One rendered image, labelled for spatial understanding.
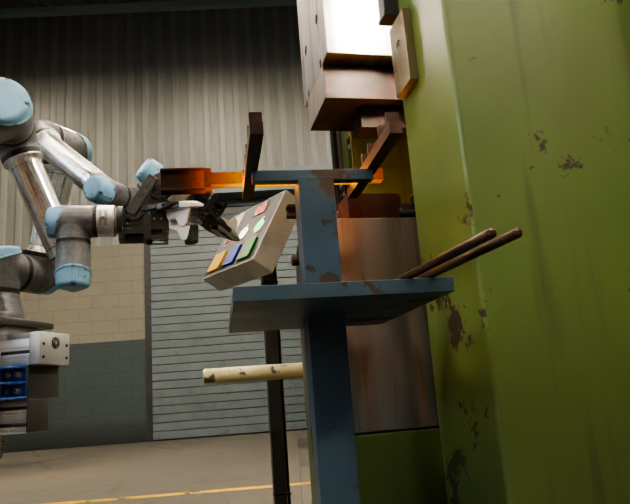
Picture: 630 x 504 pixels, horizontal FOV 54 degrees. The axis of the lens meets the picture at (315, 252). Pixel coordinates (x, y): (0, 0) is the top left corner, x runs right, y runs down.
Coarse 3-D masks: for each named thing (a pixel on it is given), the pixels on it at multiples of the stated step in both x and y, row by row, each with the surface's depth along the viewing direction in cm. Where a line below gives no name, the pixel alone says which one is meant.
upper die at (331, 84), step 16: (336, 64) 157; (320, 80) 159; (336, 80) 156; (352, 80) 157; (368, 80) 158; (384, 80) 159; (320, 96) 160; (336, 96) 155; (352, 96) 156; (368, 96) 157; (384, 96) 158; (320, 112) 162; (336, 112) 163; (352, 112) 164; (320, 128) 172; (336, 128) 173; (352, 128) 174
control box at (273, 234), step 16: (288, 192) 200; (256, 208) 212; (272, 208) 199; (240, 224) 215; (256, 224) 201; (272, 224) 194; (288, 224) 198; (224, 240) 219; (240, 240) 205; (272, 240) 192; (256, 256) 188; (272, 256) 191; (224, 272) 202; (240, 272) 197; (256, 272) 193; (272, 272) 190; (224, 288) 212
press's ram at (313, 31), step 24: (312, 0) 166; (336, 0) 156; (360, 0) 157; (312, 24) 167; (336, 24) 154; (360, 24) 156; (312, 48) 168; (336, 48) 153; (360, 48) 154; (384, 48) 155; (312, 72) 168
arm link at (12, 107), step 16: (0, 80) 138; (0, 96) 137; (16, 96) 138; (0, 112) 136; (16, 112) 137; (32, 112) 143; (0, 128) 138; (16, 128) 141; (32, 128) 149; (0, 144) 148; (16, 144) 148
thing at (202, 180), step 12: (168, 168) 115; (180, 168) 115; (192, 168) 115; (204, 168) 114; (168, 180) 115; (180, 180) 115; (192, 180) 115; (204, 180) 114; (216, 180) 115; (228, 180) 115; (240, 180) 116; (168, 192) 115; (180, 192) 115; (192, 192) 116; (204, 192) 116
